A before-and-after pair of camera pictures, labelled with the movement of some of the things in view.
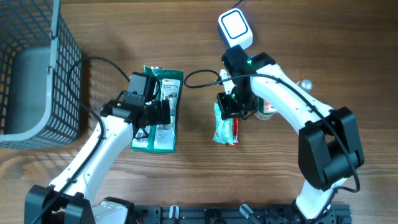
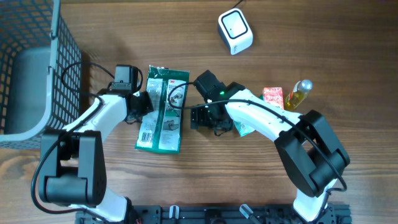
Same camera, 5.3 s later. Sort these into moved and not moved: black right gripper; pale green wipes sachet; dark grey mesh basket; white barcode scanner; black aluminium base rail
Moved: black right gripper; pale green wipes sachet
Not moved: black aluminium base rail; white barcode scanner; dark grey mesh basket
